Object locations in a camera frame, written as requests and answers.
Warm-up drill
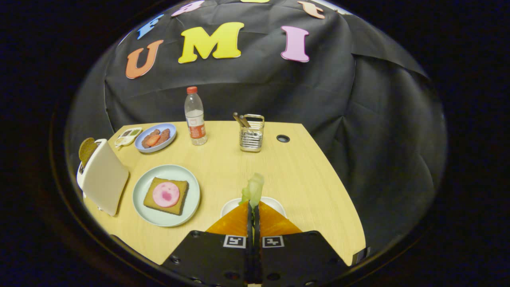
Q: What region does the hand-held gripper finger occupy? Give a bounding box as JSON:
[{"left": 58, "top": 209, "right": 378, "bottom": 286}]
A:
[
  {"left": 253, "top": 201, "right": 349, "bottom": 287},
  {"left": 161, "top": 201, "right": 255, "bottom": 287}
]

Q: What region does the green lettuce leaf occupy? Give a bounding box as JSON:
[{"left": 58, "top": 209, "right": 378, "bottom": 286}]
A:
[{"left": 240, "top": 173, "right": 265, "bottom": 210}]

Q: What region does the dark brown bread slice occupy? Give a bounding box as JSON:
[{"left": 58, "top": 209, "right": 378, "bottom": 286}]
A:
[{"left": 78, "top": 138, "right": 99, "bottom": 168}]

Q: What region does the small white dish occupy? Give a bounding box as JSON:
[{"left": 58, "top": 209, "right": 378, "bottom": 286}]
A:
[{"left": 220, "top": 197, "right": 286, "bottom": 219}]

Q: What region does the brown toast slice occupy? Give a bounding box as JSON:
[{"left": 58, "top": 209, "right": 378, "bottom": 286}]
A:
[{"left": 143, "top": 177, "right": 189, "bottom": 216}]

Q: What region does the pink ham slice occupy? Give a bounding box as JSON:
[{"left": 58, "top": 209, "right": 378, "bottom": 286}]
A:
[{"left": 152, "top": 182, "right": 180, "bottom": 208}]

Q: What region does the pale green round plate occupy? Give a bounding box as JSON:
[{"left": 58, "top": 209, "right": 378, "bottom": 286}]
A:
[{"left": 132, "top": 164, "right": 201, "bottom": 228}]

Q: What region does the clear plastic water bottle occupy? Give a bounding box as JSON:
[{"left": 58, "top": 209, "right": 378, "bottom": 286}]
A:
[{"left": 184, "top": 86, "right": 208, "bottom": 146}]

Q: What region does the blue round plate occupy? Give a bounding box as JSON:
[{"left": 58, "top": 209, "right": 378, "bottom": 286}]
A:
[{"left": 134, "top": 123, "right": 177, "bottom": 153}]

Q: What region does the white divided seasoning dish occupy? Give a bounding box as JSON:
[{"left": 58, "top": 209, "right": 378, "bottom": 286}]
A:
[{"left": 115, "top": 127, "right": 143, "bottom": 150}]

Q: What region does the white toaster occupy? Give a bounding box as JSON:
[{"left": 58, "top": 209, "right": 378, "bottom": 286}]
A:
[{"left": 76, "top": 138, "right": 130, "bottom": 217}]

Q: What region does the metal wire utensil holder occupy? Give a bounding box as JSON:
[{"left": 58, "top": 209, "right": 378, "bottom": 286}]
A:
[{"left": 239, "top": 114, "right": 265, "bottom": 153}]

